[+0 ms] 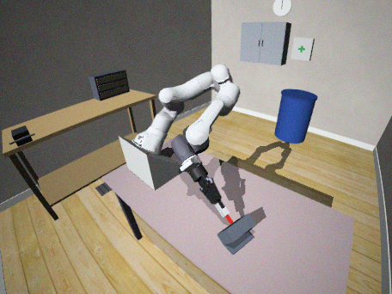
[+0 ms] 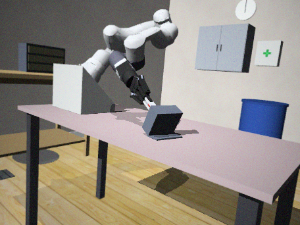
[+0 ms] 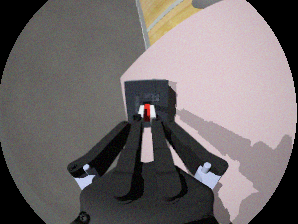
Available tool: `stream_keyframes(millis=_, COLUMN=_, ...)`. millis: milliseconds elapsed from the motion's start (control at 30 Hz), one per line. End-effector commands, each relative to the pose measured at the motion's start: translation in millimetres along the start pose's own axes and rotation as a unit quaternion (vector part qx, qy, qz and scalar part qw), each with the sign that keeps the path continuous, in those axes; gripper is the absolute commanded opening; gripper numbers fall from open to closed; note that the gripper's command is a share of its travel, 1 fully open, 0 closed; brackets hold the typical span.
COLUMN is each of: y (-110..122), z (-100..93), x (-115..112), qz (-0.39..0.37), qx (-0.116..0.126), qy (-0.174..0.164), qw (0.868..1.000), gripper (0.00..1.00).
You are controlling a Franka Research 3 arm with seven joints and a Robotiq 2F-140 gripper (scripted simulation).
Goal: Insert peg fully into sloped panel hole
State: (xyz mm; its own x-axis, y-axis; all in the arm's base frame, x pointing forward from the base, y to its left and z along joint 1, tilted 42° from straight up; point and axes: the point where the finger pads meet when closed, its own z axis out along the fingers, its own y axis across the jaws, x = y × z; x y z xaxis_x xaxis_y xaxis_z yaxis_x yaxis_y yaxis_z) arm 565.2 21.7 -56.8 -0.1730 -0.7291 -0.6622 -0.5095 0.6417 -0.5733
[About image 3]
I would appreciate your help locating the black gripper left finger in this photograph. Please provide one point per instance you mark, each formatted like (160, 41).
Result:
(97, 161)

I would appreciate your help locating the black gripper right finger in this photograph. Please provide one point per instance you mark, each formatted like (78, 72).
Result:
(203, 165)

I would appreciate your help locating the red peg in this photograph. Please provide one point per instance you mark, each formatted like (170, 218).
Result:
(147, 113)

